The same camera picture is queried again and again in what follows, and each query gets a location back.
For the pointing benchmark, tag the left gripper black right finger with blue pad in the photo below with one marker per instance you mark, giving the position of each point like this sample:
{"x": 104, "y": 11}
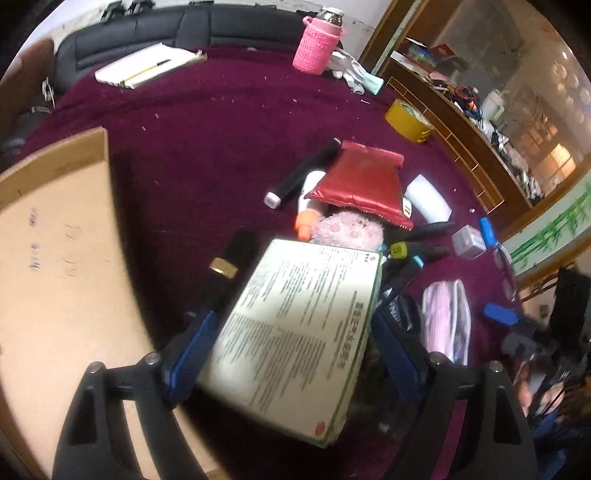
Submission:
{"x": 469, "y": 423}

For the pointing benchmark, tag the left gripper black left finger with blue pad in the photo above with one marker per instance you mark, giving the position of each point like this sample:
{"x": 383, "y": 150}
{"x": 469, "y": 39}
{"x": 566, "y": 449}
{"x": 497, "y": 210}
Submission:
{"x": 95, "y": 442}

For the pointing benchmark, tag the black leather headboard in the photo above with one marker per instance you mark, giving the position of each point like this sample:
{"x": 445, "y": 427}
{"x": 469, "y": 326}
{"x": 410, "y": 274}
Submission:
{"x": 190, "y": 27}

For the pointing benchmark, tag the pink white pouch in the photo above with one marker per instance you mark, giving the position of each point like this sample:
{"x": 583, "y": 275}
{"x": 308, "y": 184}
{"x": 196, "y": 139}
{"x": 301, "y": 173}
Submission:
{"x": 446, "y": 320}

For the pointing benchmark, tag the black marker yellow cap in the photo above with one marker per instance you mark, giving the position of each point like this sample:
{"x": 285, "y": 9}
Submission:
{"x": 403, "y": 244}

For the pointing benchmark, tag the white cloth bundle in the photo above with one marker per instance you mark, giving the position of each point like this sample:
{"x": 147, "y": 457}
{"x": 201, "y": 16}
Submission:
{"x": 344, "y": 66}

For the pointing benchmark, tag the black marker white cap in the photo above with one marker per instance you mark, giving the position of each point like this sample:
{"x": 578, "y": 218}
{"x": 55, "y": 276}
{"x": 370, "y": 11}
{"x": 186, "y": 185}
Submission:
{"x": 320, "y": 161}

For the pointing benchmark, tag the small white cube box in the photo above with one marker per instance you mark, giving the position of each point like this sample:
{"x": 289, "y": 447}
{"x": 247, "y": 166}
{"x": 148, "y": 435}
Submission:
{"x": 468, "y": 243}

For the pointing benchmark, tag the brown cardboard box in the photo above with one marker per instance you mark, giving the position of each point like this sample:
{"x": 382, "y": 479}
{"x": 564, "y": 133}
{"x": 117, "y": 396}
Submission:
{"x": 66, "y": 297}

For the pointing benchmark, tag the red foil snack packet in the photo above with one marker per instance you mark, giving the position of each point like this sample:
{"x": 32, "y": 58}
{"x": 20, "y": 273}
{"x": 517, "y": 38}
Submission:
{"x": 367, "y": 179}

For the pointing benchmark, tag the black marker blue cap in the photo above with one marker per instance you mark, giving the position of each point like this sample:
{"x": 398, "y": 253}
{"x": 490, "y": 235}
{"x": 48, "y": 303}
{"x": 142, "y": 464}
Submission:
{"x": 397, "y": 273}

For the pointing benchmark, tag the yellow pencil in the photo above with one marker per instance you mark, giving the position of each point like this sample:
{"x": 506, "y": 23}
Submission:
{"x": 126, "y": 83}

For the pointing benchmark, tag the wooden side shelf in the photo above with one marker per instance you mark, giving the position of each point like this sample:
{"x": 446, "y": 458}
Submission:
{"x": 506, "y": 86}

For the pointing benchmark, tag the white tube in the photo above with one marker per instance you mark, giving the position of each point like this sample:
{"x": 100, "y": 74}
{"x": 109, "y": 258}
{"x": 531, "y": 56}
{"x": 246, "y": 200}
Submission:
{"x": 427, "y": 200}

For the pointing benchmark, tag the yellow packing tape roll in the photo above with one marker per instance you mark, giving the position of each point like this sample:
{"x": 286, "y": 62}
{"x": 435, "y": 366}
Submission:
{"x": 409, "y": 122}

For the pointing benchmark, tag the white green printed box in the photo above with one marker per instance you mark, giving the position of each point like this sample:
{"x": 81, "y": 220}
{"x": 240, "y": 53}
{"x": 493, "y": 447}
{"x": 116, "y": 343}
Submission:
{"x": 290, "y": 352}

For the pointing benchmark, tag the pink knitted sleeve bottle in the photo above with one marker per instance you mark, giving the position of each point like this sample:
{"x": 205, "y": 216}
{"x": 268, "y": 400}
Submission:
{"x": 322, "y": 34}

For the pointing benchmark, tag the white open notebook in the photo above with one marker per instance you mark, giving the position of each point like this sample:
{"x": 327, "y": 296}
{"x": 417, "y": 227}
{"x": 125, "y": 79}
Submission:
{"x": 123, "y": 68}

